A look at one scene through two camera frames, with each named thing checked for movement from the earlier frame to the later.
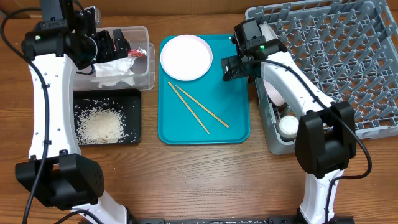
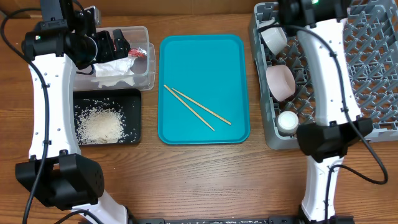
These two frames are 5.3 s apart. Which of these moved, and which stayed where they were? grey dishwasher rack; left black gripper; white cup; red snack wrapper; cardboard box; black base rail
Moved: white cup
Stayed: red snack wrapper; left black gripper; black base rail; grey dishwasher rack; cardboard box
